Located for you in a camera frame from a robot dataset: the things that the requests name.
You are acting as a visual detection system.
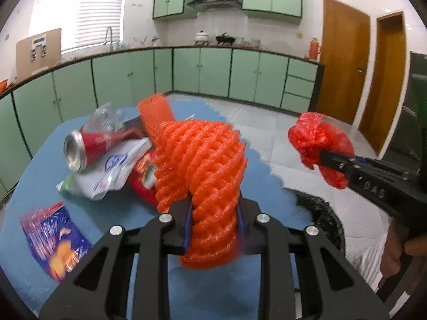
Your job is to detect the person's right hand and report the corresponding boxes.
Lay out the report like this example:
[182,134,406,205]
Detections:
[380,222,427,279]

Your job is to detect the dark green board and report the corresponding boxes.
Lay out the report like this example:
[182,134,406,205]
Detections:
[383,51,427,164]

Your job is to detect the person's white garment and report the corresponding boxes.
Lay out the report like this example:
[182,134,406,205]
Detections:
[347,237,388,291]

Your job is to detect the white and green snack wrapper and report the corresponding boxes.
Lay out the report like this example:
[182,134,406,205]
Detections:
[56,137,152,201]

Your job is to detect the orange thermos jug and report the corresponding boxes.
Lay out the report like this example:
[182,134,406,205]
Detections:
[306,37,321,61]

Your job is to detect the red mesh net bag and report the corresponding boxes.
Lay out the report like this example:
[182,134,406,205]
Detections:
[287,111,355,190]

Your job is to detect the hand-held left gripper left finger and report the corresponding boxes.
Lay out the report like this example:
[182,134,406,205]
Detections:
[39,200,193,320]

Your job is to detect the black wok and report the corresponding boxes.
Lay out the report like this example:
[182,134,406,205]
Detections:
[215,33,237,46]

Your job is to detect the dark blue chip bag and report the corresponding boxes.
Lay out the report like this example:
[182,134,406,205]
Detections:
[19,202,94,282]

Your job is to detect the window blinds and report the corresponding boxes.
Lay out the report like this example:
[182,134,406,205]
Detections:
[33,0,124,54]

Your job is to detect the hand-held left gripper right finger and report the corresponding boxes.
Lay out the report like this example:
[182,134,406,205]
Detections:
[236,198,390,320]

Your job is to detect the black trash bag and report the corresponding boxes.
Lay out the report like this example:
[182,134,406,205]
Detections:
[283,190,346,257]

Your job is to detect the cardboard box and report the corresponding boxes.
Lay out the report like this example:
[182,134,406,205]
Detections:
[16,28,63,82]

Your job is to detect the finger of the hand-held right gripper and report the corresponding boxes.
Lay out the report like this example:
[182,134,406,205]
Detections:
[319,150,367,187]

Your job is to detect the red soda can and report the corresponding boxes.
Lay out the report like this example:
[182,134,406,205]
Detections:
[63,130,144,173]

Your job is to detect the closed wooden door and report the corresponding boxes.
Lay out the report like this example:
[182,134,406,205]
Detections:
[315,0,371,125]

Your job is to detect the red snack packet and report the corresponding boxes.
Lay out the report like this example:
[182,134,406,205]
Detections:
[128,150,161,207]

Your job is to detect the clear plastic bottle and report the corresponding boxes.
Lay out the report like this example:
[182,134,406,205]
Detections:
[80,102,125,134]

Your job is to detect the large orange foam net sleeve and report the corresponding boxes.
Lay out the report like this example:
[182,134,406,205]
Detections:
[154,119,248,270]

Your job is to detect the range hood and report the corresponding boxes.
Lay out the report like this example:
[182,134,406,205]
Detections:
[186,0,242,10]

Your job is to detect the green base cabinets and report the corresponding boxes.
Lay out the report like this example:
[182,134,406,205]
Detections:
[0,47,326,190]

